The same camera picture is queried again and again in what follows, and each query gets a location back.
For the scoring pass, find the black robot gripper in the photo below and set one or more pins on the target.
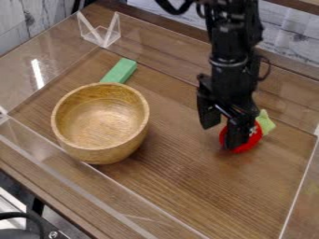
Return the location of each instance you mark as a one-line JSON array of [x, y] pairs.
[[224, 94]]

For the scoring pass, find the red felt fruit green stem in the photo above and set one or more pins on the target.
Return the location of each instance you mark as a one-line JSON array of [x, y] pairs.
[[263, 125]]

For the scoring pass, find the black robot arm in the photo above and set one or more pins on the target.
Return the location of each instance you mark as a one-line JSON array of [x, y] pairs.
[[233, 28]]

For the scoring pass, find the light wooden bowl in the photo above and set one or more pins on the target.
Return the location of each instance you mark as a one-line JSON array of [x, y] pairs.
[[100, 122]]

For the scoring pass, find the green rectangular block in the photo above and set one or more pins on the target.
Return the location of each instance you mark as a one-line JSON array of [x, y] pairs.
[[120, 72]]

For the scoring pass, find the clear acrylic corner bracket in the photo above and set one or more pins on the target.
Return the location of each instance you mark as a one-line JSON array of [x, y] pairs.
[[101, 36]]

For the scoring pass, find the black metal table leg bracket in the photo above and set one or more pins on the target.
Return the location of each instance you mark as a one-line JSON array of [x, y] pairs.
[[50, 231]]

